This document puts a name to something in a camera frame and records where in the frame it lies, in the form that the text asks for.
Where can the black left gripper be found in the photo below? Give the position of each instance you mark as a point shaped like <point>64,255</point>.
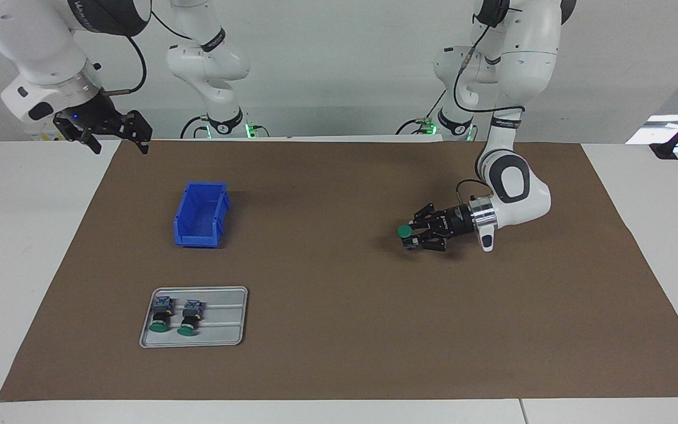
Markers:
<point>455,222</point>

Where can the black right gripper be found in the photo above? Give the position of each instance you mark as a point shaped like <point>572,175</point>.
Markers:
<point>87,115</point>

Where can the green push button switch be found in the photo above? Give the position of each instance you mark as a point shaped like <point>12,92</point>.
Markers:
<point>405,232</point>
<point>189,318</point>
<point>161,315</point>

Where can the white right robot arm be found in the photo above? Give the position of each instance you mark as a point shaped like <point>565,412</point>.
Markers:
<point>33,41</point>

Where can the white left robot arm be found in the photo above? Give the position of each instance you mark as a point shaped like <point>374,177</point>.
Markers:
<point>521,59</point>

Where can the blue plastic storage bin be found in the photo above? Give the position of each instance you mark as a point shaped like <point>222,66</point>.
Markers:
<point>198,238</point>

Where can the brown table mat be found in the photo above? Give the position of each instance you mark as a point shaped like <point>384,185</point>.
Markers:
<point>315,324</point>

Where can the silver metal tray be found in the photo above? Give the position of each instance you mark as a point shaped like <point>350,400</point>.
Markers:
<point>221,330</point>

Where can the white background desk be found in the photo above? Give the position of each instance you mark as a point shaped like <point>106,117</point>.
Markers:
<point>657,126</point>

